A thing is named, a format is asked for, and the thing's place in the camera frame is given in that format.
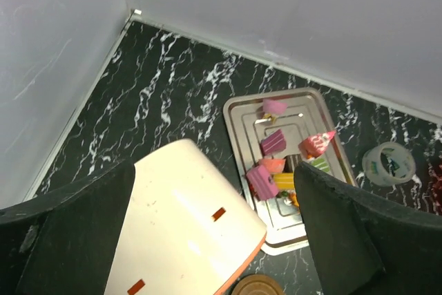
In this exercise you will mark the green striped macaron cake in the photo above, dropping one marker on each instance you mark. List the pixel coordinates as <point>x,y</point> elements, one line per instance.
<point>320,163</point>

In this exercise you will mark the yellow orange cake piece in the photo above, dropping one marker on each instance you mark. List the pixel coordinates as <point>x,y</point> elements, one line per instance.
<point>284,181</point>

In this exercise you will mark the clear tape roll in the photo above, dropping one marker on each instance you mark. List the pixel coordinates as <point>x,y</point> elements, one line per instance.
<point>388,164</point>

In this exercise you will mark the red white strawberry cake slice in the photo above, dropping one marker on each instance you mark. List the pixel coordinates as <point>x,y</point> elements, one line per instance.
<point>315,145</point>

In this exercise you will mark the brown wooden coaster left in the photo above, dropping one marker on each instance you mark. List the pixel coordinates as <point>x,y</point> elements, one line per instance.
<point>257,284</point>

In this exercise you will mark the silver metal tray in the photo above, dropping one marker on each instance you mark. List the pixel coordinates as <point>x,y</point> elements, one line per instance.
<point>247,125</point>

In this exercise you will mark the pink square cake block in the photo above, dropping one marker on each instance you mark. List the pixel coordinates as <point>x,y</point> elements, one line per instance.
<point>262,182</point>

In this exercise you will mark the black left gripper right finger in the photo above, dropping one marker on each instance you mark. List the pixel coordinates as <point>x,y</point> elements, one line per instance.
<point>362,243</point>

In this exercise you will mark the dark chocolate cookie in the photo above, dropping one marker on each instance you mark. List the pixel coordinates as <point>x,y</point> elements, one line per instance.
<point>292,161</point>

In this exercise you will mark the pink roll cake top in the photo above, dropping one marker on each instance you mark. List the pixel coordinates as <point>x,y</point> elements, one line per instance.
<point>273,107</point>

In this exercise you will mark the white cylindrical drum container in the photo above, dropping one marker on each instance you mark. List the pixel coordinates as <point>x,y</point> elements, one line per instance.
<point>186,229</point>

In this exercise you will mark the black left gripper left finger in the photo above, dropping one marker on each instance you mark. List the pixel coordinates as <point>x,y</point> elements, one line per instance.
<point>64,242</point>

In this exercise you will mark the magenta layered cake wedge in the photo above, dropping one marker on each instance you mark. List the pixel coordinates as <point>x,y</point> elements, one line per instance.
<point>274,143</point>

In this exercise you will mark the salmon pink cake piece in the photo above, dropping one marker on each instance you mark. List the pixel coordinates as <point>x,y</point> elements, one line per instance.
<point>273,165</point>

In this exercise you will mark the orange fish shaped pastry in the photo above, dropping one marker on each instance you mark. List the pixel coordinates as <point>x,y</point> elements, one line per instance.
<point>294,200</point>

